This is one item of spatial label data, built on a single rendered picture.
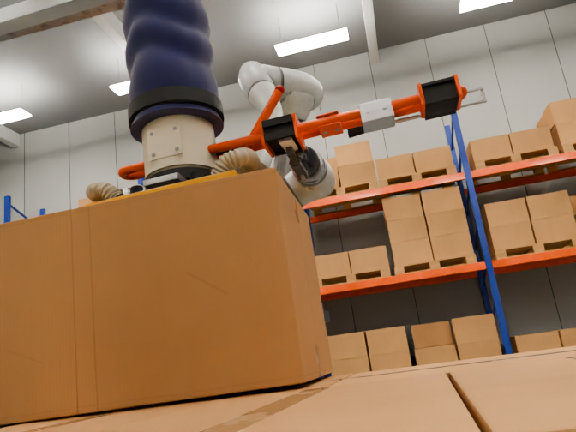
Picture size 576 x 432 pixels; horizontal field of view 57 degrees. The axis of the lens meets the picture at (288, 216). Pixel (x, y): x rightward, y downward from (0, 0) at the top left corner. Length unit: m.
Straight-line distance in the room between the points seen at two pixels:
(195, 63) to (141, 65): 0.12
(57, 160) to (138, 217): 11.49
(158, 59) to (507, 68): 9.87
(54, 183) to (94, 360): 11.39
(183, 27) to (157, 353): 0.75
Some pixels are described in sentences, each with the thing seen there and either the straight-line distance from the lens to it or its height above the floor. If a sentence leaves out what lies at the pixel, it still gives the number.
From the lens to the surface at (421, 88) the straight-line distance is 1.18.
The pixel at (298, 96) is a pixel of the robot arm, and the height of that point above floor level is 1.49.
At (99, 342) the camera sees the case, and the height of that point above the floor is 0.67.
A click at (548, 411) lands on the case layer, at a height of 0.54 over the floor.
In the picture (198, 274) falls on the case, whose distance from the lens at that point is 1.01.
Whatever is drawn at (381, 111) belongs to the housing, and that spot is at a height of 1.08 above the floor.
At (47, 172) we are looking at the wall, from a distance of 12.61.
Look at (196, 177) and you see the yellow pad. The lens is 1.13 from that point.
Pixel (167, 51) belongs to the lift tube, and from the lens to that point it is 1.31.
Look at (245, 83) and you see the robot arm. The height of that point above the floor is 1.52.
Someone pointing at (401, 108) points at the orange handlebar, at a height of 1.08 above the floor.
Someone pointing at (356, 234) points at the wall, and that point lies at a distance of 9.74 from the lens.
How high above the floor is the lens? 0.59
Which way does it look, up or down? 15 degrees up
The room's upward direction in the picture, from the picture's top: 8 degrees counter-clockwise
